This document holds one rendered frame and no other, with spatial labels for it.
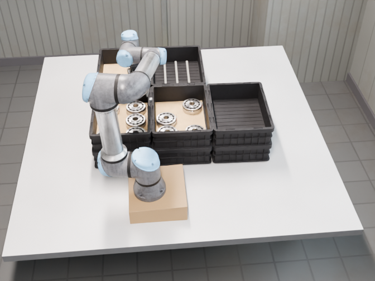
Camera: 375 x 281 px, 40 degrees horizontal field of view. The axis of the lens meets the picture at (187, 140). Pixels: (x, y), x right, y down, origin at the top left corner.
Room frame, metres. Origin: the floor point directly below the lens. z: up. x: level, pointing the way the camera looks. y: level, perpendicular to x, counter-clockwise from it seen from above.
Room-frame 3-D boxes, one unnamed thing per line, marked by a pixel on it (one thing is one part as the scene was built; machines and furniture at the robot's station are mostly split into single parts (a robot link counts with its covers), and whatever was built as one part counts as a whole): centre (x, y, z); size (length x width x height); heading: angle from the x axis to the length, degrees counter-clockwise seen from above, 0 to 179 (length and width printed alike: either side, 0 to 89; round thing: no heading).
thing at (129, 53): (2.01, 0.26, 1.29); 0.11 x 0.11 x 0.08; 83
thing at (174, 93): (2.09, 0.04, 0.87); 0.40 x 0.30 x 0.11; 4
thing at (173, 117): (2.09, 0.11, 0.86); 0.10 x 0.10 x 0.01
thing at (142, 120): (2.08, 0.27, 0.86); 0.10 x 0.10 x 0.01
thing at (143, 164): (1.64, 0.19, 0.96); 0.13 x 0.12 x 0.14; 83
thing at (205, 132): (2.09, 0.04, 0.92); 0.40 x 0.30 x 0.02; 4
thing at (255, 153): (2.11, -0.26, 0.76); 0.40 x 0.30 x 0.12; 4
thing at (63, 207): (2.21, 0.08, 0.35); 1.60 x 1.60 x 0.70; 5
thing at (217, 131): (2.11, -0.26, 0.92); 0.40 x 0.30 x 0.02; 4
